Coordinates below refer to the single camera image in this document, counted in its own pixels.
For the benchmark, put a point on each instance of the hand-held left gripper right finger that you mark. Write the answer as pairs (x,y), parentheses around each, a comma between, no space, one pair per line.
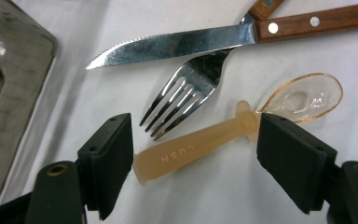
(295,158)

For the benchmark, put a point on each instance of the grey translucent plastic bin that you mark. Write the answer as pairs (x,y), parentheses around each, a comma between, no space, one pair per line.
(15,93)

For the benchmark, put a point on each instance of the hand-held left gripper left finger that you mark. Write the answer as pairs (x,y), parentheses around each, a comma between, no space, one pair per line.
(105,161)

